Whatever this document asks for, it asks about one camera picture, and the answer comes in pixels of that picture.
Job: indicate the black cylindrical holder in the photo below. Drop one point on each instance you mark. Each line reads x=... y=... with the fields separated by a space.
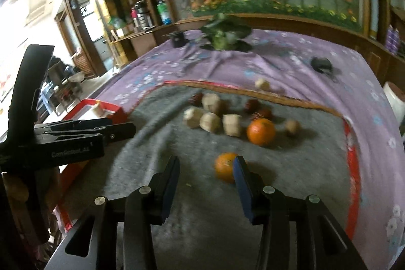
x=177 y=39

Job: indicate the purple floral tablecloth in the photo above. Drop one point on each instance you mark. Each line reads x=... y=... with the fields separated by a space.
x=307 y=68

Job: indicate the black small device with strap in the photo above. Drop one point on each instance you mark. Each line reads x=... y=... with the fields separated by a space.
x=322 y=65

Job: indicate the white paper roll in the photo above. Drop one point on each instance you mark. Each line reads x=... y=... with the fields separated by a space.
x=395 y=97

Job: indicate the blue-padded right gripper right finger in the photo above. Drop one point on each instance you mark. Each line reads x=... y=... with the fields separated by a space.
x=266 y=206

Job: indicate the black thermos flask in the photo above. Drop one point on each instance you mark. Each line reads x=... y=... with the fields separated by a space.
x=143 y=14

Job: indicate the red jujube lower right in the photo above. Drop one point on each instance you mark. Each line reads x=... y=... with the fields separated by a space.
x=263 y=113

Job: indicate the beige hexagonal cube top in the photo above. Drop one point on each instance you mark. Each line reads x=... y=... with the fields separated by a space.
x=212 y=103

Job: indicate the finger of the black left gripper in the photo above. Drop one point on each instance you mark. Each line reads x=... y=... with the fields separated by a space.
x=116 y=132
x=71 y=125

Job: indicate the red white shallow box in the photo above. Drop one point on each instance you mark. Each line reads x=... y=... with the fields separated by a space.
x=75 y=148

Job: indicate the green leafy potted plant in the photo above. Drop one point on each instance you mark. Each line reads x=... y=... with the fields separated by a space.
x=225 y=33

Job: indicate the pink water bottle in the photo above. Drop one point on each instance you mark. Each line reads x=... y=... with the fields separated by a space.
x=135 y=20

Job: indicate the wooden side cabinet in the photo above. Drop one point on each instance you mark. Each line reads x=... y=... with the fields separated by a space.
x=137 y=44

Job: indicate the wooden chair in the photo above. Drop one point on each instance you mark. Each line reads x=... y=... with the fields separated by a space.
x=65 y=81

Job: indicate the red jujube upper right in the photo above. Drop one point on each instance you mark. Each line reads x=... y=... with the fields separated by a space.
x=251 y=106

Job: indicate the beige cube on tablecloth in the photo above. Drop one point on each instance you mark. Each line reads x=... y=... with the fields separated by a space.
x=262 y=84

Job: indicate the orange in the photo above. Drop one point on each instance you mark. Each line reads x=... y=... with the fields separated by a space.
x=261 y=132
x=223 y=167

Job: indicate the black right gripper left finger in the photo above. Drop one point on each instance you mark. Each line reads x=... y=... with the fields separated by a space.
x=149 y=205

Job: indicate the purple bottles on shelf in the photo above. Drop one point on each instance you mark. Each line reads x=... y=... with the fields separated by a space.
x=392 y=40

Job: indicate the small brown longan at right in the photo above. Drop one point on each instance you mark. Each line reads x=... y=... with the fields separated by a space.
x=292 y=127

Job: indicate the grey felt mat red border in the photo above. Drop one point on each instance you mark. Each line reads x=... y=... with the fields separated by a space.
x=207 y=228

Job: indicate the green white plastic bottle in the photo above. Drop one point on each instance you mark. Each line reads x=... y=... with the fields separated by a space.
x=163 y=12

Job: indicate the red jujube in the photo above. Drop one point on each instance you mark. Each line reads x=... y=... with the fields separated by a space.
x=251 y=106
x=263 y=113
x=196 y=100

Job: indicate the person hand holding left gripper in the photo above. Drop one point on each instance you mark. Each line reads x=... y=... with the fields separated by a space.
x=33 y=196

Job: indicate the beige hexagonal cube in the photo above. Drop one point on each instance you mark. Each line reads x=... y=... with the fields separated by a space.
x=212 y=103
x=192 y=117

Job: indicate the red jujube left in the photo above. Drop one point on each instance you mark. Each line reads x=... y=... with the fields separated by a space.
x=196 y=100

